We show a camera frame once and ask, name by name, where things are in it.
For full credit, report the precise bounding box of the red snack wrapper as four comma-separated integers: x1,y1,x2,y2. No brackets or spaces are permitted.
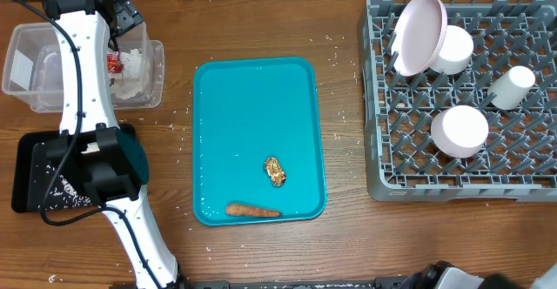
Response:
107,51,124,74

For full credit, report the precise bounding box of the white tissue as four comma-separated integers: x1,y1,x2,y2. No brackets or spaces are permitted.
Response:
109,49,143,100

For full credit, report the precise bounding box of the brown food scrap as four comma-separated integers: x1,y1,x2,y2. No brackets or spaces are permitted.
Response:
264,157,286,187

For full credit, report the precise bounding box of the orange carrot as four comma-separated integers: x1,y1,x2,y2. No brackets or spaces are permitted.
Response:
225,204,282,218

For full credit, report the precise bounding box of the large white plate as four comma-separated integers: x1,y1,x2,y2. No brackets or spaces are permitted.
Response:
391,0,447,77

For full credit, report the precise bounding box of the light green bowl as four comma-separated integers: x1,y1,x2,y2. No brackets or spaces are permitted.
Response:
430,25,473,75

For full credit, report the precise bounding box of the white paper cup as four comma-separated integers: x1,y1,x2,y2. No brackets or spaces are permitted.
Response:
487,66,535,110

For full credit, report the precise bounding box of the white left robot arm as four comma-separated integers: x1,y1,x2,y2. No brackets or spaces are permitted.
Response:
14,0,187,288

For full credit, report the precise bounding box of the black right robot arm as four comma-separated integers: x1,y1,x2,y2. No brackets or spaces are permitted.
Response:
399,261,523,289

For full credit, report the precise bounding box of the grey dishwasher rack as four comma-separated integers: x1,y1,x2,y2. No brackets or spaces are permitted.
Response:
359,0,556,202

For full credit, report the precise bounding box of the clear plastic bin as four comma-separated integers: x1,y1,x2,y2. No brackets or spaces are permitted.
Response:
2,23,164,113

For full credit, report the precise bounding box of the teal plastic tray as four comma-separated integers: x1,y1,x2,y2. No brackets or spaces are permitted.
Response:
191,57,327,226

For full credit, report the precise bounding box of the spilled white rice pile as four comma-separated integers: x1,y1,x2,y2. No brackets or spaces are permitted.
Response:
32,163,92,210

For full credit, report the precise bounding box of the black plastic tray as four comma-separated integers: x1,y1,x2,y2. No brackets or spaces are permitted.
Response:
10,123,139,214

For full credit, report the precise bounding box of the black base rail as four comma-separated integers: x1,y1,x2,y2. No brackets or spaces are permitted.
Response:
108,278,419,289

